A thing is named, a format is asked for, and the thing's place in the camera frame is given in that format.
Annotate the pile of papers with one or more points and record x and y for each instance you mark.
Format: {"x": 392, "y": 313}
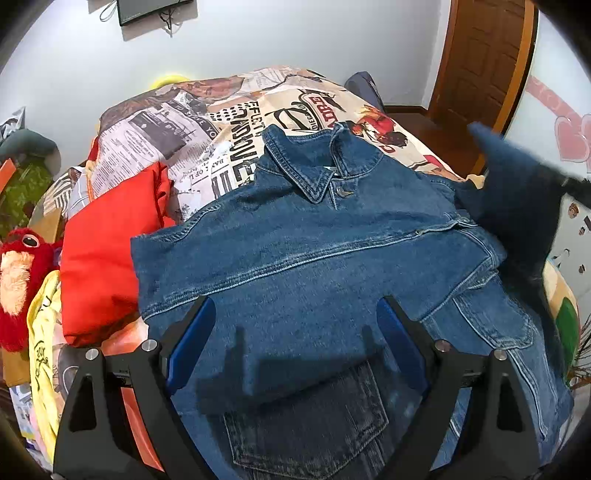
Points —
{"x": 12, "y": 123}

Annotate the yellow printed garment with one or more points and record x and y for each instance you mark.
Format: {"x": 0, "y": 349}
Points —
{"x": 45, "y": 343}

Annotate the newspaper print bed quilt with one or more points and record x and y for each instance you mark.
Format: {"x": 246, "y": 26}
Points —
{"x": 209, "y": 136}

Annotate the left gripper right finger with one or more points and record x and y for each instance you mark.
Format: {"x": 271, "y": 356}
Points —
{"x": 473, "y": 422}

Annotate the grey purple backpack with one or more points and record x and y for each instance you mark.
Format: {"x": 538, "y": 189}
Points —
{"x": 363, "y": 85}

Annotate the orange flat box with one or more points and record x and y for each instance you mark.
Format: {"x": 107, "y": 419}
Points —
{"x": 7, "y": 170}

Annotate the blue denim jacket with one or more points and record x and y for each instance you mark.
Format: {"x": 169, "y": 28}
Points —
{"x": 296, "y": 380}

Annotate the small black wall monitor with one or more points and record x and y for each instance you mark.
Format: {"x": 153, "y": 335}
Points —
{"x": 130, "y": 11}

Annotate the brown wooden door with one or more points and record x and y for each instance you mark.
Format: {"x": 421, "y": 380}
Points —
{"x": 485, "y": 55}

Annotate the pink heart wall sticker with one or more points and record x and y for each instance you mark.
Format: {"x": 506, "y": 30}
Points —
{"x": 573, "y": 139}

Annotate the red folded cloth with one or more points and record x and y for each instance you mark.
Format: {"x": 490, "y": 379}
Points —
{"x": 99, "y": 289}

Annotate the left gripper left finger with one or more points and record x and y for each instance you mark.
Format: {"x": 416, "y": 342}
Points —
{"x": 95, "y": 439}

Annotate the red plush bird toy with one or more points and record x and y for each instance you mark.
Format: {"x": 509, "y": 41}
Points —
{"x": 26, "y": 259}

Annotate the yellow round hoop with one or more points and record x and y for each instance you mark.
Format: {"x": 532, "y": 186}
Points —
{"x": 167, "y": 79}

